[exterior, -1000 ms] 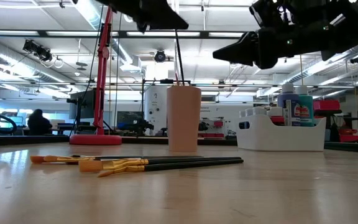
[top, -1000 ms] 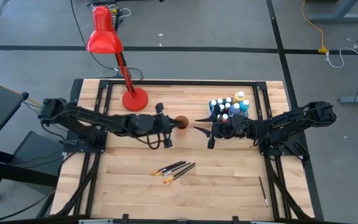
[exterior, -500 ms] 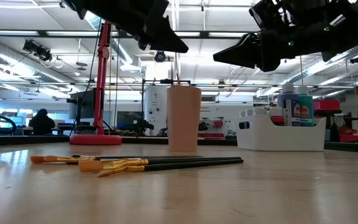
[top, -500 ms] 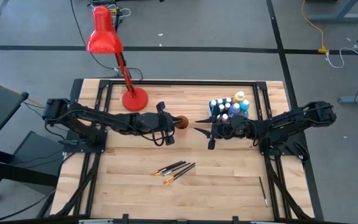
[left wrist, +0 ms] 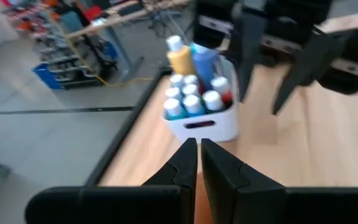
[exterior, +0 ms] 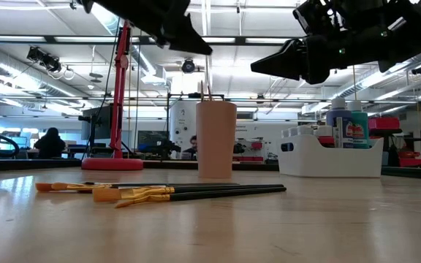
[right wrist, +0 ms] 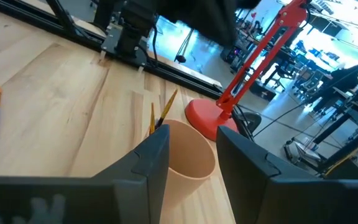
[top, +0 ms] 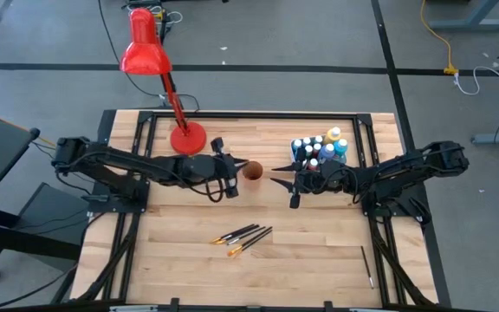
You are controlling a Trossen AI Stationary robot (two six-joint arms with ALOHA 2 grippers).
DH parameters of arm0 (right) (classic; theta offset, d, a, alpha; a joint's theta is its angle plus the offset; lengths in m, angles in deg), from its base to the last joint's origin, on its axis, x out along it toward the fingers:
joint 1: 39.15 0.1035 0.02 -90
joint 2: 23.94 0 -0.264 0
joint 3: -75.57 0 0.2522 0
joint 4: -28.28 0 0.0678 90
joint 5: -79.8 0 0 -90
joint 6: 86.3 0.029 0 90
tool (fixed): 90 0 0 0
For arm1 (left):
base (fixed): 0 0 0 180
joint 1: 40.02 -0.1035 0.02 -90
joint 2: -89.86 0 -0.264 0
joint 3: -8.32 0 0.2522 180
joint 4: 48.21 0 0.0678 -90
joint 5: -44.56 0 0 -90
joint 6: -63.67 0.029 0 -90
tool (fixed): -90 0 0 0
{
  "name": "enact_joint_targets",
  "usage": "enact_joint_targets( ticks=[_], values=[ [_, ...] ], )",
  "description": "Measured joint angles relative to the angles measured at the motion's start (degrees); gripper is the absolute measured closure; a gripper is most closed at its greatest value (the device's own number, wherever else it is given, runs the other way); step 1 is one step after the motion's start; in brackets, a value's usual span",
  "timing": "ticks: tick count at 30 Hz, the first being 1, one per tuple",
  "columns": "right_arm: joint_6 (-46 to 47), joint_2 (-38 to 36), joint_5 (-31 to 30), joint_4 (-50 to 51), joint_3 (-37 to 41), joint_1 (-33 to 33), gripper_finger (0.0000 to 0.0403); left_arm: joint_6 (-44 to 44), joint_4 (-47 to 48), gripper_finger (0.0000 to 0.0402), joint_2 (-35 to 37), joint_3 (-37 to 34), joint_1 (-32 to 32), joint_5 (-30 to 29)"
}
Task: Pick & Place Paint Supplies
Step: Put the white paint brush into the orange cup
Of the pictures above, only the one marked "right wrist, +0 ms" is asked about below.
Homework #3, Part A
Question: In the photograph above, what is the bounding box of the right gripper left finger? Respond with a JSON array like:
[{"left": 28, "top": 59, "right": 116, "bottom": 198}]
[{"left": 0, "top": 124, "right": 170, "bottom": 224}]

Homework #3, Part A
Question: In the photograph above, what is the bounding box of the office chair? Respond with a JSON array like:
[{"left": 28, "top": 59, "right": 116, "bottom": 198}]
[{"left": 292, "top": 67, "right": 323, "bottom": 100}]

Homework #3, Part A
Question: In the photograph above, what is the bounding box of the black aluminium table frame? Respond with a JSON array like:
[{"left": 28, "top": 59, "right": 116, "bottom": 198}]
[{"left": 0, "top": 0, "right": 225, "bottom": 100}]

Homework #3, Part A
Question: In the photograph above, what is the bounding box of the black table side bracket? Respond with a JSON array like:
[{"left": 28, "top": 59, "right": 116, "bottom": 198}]
[{"left": 237, "top": 112, "right": 262, "bottom": 133}]

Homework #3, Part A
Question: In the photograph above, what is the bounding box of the red desk lamp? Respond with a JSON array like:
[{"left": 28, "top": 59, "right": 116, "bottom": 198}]
[{"left": 184, "top": 0, "right": 312, "bottom": 142}]

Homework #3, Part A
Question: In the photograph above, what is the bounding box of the person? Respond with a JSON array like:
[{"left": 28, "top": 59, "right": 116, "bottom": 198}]
[{"left": 312, "top": 63, "right": 358, "bottom": 113}]

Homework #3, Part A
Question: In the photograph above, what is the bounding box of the black lamp cable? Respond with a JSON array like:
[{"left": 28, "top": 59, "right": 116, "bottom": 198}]
[{"left": 231, "top": 102, "right": 306, "bottom": 141}]

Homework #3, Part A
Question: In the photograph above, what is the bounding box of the black desk frame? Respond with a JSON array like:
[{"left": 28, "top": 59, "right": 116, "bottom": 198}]
[{"left": 312, "top": 74, "right": 358, "bottom": 178}]

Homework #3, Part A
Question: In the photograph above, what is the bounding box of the low black floor box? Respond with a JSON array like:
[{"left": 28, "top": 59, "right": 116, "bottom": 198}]
[{"left": 249, "top": 79, "right": 278, "bottom": 102}]

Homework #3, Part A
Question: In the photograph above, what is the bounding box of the terracotta orange cup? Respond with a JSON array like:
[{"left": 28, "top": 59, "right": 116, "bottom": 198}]
[{"left": 162, "top": 119, "right": 216, "bottom": 210}]

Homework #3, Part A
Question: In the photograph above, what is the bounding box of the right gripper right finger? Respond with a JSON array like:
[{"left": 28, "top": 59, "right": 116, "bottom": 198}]
[{"left": 216, "top": 126, "right": 358, "bottom": 224}]

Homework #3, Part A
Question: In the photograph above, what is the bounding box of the thin black orange-tip paintbrush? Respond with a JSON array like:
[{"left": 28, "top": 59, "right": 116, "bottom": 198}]
[{"left": 154, "top": 89, "right": 179, "bottom": 131}]

